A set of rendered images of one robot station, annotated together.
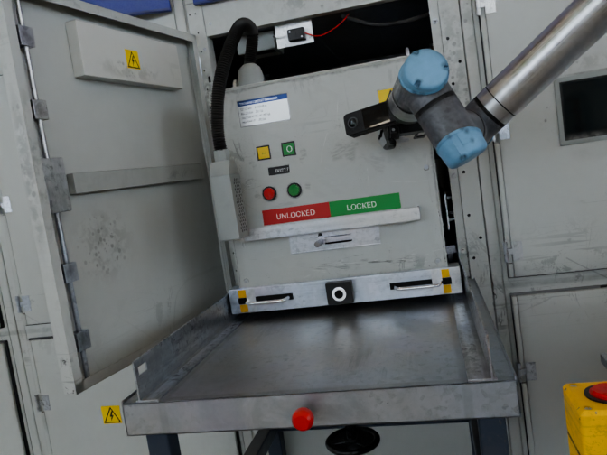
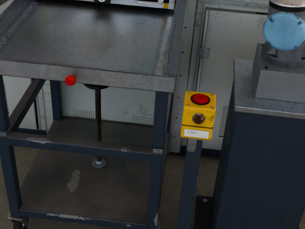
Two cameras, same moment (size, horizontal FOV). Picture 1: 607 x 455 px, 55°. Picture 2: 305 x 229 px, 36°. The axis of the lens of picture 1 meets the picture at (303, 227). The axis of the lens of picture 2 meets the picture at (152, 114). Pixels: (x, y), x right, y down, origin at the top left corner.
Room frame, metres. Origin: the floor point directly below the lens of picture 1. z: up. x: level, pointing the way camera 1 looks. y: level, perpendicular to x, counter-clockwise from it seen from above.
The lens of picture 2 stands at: (-0.38, -0.04, 1.54)
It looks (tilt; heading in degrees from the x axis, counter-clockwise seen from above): 35 degrees down; 352
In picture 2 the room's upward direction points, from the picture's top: 4 degrees clockwise
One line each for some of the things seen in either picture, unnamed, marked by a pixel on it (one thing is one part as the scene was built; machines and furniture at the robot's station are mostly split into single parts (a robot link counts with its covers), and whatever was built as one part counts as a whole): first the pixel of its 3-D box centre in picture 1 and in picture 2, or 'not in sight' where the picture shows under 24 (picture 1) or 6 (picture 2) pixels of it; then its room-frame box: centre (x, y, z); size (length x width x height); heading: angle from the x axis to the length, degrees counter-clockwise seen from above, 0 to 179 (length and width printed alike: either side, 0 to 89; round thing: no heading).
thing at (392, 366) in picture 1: (338, 339); (96, 27); (1.18, -0.04, 0.82); 0.68 x 0.62 x 0.06; 168
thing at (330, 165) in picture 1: (325, 181); not in sight; (1.31, -0.06, 1.15); 0.48 x 0.01 x 0.48; 77
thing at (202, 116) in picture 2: not in sight; (198, 120); (0.54, -0.29, 0.87); 0.03 x 0.01 x 0.03; 78
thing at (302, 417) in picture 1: (303, 416); (71, 78); (0.83, 0.04, 0.82); 0.04 x 0.03 x 0.03; 168
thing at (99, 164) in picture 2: not in sight; (99, 161); (1.18, -0.04, 0.18); 0.06 x 0.06 x 0.02
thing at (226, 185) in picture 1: (229, 199); not in sight; (1.29, 0.15, 1.14); 0.08 x 0.05 x 0.17; 167
